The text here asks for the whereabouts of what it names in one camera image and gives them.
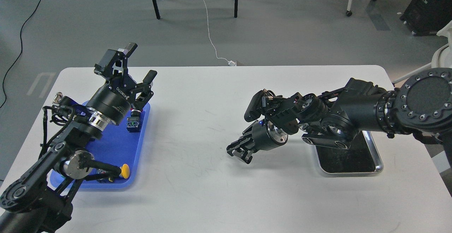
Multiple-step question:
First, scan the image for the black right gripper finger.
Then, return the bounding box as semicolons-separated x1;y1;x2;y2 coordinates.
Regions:
236;148;257;164
226;133;255;156

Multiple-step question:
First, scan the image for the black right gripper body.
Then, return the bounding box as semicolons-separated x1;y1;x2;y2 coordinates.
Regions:
243;119;289;152

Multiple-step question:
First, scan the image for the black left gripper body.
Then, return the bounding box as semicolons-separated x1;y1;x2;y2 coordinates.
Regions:
86;77;137;125

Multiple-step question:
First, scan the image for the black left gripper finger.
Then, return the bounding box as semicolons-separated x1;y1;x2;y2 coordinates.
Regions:
129;70;157;111
94;43;138;82

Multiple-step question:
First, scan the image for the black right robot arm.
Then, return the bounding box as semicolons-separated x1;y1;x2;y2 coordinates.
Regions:
226;67;452;164

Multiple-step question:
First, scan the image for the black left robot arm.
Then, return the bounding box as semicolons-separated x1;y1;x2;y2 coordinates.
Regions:
1;43;157;233

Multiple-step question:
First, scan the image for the blue plastic tray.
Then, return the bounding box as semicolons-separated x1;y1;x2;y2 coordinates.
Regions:
50;100;151;190

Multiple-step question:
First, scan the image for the silver metal tray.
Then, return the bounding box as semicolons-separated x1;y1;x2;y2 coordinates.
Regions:
315;131;383;177

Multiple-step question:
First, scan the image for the white chair at right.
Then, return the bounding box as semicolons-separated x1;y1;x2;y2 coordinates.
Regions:
392;21;452;84

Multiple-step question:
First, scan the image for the black equipment case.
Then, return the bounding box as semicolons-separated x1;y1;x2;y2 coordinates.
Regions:
400;0;452;36

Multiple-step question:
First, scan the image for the red push button switch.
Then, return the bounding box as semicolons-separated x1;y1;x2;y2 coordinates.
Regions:
126;109;142;133

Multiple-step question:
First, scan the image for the yellow push button switch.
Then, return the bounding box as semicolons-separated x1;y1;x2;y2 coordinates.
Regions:
96;163;131;183

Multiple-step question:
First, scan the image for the white cable on floor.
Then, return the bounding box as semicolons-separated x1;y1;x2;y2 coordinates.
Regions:
169;0;238;66

